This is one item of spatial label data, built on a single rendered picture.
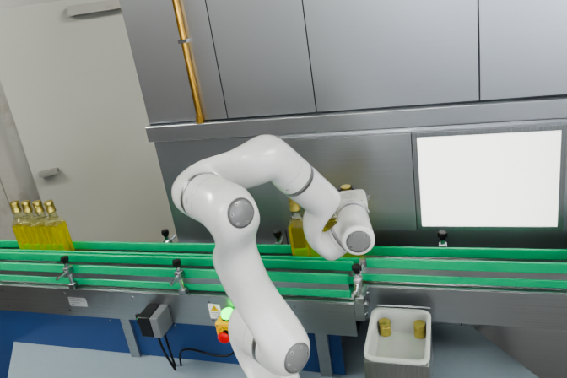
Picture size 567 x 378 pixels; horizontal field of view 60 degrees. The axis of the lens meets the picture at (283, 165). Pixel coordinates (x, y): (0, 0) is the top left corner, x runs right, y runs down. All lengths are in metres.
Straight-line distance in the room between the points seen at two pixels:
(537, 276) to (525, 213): 0.20
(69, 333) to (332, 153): 1.27
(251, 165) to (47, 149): 2.78
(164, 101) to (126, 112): 1.83
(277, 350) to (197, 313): 0.70
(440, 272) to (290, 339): 0.63
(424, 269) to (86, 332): 1.31
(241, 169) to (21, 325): 1.54
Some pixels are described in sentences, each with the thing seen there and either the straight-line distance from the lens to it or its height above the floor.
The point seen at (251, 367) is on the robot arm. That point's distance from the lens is 1.29.
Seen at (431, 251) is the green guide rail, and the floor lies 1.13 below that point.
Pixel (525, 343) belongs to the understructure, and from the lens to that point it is 2.01.
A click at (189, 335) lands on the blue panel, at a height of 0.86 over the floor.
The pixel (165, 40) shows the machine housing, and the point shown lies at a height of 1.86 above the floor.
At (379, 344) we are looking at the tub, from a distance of 1.59.
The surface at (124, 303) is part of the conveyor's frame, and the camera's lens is 1.93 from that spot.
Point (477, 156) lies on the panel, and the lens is 1.62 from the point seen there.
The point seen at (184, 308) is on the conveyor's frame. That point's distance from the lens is 1.80.
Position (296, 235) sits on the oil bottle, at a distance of 1.63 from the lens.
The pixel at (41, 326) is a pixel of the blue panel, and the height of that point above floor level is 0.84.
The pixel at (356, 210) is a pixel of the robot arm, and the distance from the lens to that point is 1.32.
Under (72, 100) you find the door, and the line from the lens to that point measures 3.63.
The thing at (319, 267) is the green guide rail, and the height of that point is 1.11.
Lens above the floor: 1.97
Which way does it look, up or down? 19 degrees down
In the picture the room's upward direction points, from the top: 9 degrees counter-clockwise
